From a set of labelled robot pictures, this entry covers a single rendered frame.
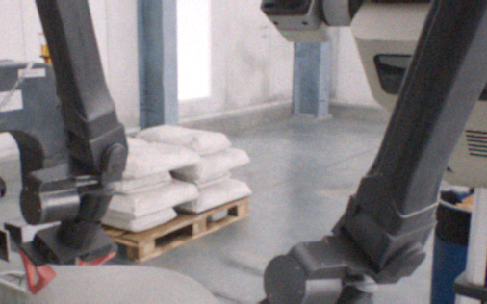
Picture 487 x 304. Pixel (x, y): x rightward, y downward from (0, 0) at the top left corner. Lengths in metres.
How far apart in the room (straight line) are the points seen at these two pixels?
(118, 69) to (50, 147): 5.71
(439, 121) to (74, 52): 0.45
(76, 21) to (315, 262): 0.40
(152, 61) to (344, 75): 3.53
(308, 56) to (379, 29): 8.60
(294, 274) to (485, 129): 0.53
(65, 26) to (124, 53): 6.10
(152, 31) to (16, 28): 1.60
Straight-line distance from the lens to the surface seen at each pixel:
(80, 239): 0.95
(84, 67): 0.83
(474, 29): 0.51
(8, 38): 6.01
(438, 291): 3.09
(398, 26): 1.02
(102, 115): 0.86
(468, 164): 1.16
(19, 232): 1.16
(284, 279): 0.65
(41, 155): 1.16
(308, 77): 9.63
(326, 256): 0.65
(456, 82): 0.54
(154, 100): 7.07
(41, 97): 1.14
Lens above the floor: 1.41
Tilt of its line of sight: 15 degrees down
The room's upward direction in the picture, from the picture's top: straight up
